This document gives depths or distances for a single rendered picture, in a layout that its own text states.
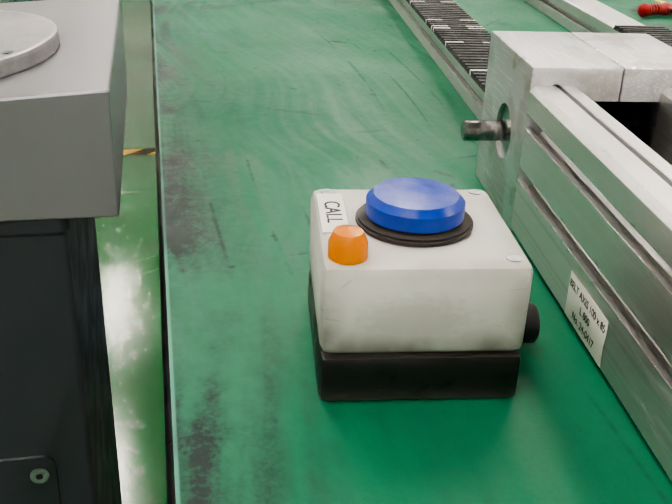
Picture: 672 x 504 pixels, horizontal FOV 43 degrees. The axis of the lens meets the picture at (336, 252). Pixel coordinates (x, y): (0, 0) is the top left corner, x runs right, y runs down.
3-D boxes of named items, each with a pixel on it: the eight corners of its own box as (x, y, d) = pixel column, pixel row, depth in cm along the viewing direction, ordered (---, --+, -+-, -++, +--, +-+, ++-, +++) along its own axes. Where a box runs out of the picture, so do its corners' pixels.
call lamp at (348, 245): (326, 247, 33) (327, 218, 32) (365, 247, 33) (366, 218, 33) (329, 265, 32) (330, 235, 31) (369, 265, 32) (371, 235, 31)
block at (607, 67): (439, 174, 57) (452, 29, 53) (620, 175, 58) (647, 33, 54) (468, 232, 49) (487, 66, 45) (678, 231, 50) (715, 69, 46)
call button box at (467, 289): (307, 303, 41) (310, 179, 38) (507, 301, 42) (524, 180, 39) (318, 404, 34) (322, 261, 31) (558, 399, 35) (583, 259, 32)
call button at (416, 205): (359, 216, 37) (361, 172, 36) (450, 216, 37) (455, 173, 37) (370, 258, 34) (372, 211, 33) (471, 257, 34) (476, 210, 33)
